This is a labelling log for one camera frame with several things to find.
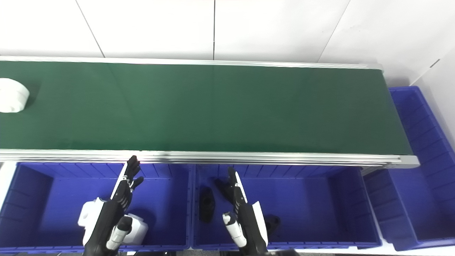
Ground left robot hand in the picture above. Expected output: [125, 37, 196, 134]
[82, 155, 144, 256]

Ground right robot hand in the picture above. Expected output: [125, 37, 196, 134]
[222, 167, 269, 256]

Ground white plastic part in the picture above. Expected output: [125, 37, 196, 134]
[78, 198, 149, 246]
[0, 78, 30, 113]

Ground black plastic part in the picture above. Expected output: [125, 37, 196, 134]
[214, 178, 234, 204]
[264, 214, 281, 238]
[199, 186, 216, 224]

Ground blue plastic bin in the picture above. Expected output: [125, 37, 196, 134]
[0, 162, 194, 254]
[363, 86, 455, 251]
[191, 164, 383, 250]

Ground green conveyor belt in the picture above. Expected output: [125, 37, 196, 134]
[0, 56, 420, 169]

